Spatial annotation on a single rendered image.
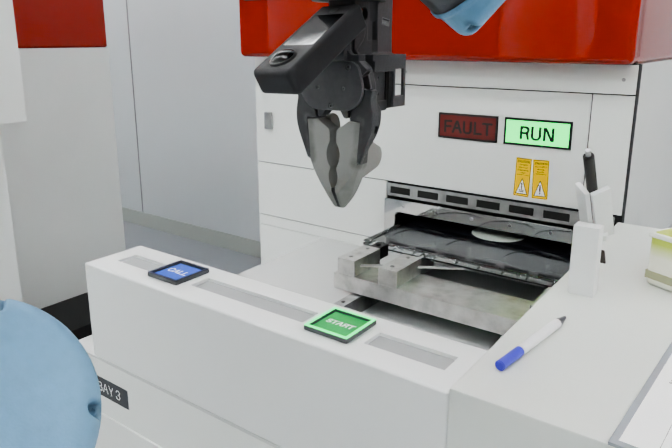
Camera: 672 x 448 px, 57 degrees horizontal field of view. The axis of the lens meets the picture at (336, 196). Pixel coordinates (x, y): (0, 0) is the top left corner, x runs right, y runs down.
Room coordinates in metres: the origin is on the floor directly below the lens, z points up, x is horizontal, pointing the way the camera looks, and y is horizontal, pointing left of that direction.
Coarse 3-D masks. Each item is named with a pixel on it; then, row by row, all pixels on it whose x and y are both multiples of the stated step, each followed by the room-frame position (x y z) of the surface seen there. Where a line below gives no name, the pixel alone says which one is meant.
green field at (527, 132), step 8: (512, 120) 1.10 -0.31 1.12; (520, 120) 1.09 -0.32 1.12; (512, 128) 1.10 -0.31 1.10; (520, 128) 1.09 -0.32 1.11; (528, 128) 1.08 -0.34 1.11; (536, 128) 1.07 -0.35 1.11; (544, 128) 1.06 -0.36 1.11; (552, 128) 1.06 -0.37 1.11; (560, 128) 1.05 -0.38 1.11; (568, 128) 1.04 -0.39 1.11; (512, 136) 1.10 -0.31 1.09; (520, 136) 1.09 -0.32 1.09; (528, 136) 1.08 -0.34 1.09; (536, 136) 1.07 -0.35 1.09; (544, 136) 1.06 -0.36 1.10; (552, 136) 1.06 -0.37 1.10; (560, 136) 1.05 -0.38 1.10; (568, 136) 1.04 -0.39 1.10; (536, 144) 1.07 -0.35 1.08; (544, 144) 1.06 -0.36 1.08; (552, 144) 1.05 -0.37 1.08; (560, 144) 1.05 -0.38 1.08
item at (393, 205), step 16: (384, 208) 1.24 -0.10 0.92; (400, 208) 1.22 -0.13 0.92; (416, 208) 1.20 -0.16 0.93; (432, 208) 1.18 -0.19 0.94; (448, 208) 1.16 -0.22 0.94; (384, 224) 1.24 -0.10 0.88; (480, 224) 1.12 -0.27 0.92; (496, 224) 1.10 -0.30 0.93; (512, 224) 1.08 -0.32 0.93; (528, 224) 1.06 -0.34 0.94; (544, 224) 1.05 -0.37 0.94; (560, 240) 1.03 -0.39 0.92
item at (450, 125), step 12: (444, 120) 1.18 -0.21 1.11; (456, 120) 1.16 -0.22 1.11; (468, 120) 1.15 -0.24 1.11; (480, 120) 1.13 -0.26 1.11; (492, 120) 1.12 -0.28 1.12; (444, 132) 1.17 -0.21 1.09; (456, 132) 1.16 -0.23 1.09; (468, 132) 1.15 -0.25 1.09; (480, 132) 1.13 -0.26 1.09; (492, 132) 1.12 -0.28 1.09
